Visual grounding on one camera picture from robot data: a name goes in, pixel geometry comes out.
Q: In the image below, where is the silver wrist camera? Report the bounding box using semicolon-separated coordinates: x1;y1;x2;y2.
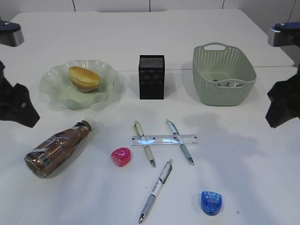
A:
268;22;300;47
0;20;24;47

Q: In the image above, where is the clear plastic ruler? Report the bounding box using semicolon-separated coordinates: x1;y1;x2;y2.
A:
130;135;199;146

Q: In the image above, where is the yellow-green pen under ruler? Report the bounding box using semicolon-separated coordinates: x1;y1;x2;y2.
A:
134;120;156;167

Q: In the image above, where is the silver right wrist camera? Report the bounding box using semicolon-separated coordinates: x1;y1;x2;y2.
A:
268;22;300;47

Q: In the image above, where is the black mesh pen holder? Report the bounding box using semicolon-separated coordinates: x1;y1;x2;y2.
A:
138;55;165;100

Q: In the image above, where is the brown plastic drink bottle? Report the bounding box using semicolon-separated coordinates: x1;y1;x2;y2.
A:
24;118;96;178

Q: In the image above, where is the pink pencil sharpener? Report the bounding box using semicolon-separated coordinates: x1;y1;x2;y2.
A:
111;147;131;167

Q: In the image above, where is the large paper ball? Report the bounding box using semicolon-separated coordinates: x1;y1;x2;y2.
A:
217;82;243;87

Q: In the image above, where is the blue-grey pen under ruler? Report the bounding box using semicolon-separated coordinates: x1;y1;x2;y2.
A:
166;119;194;165

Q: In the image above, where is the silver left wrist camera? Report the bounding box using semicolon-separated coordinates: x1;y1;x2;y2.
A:
0;20;24;47

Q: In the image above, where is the white blue-grip pen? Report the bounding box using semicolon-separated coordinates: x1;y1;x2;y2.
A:
139;159;173;224

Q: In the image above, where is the green wavy glass plate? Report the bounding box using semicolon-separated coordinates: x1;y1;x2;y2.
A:
39;60;117;109

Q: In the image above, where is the green woven plastic basket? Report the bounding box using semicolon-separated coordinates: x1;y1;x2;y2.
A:
192;43;256;106

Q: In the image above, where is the blue pencil sharpener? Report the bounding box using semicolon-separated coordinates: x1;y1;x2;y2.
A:
200;191;222;216

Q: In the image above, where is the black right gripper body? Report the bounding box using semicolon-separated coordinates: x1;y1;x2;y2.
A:
265;71;300;128

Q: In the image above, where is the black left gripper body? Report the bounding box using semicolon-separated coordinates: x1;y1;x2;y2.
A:
0;63;40;128

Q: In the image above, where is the yellow bread roll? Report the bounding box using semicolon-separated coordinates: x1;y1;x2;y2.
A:
67;66;101;92

